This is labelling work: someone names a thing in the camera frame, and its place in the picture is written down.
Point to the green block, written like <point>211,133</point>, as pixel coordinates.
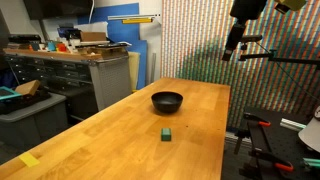
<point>166,134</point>

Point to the black bowl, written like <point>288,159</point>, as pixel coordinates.
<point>167,101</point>

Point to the wooden block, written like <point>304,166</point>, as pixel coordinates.
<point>28,88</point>

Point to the blue foam board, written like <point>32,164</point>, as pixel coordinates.
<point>117,32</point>

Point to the grey drawer cabinet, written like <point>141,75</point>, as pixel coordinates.
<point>90,82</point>

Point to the yellow level tool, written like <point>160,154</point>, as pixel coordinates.
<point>137,21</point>

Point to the cardboard box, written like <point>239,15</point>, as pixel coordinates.
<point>93,36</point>

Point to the black orange clamp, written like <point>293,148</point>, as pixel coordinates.
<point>260,150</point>

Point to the grey storage bin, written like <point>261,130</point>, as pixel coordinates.
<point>30,126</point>

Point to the yellow sticky note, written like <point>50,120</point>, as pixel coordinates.
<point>28,159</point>

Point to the teal tray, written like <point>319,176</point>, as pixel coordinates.
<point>7,93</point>

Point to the black camera on mount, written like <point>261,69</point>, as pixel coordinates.
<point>242,11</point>

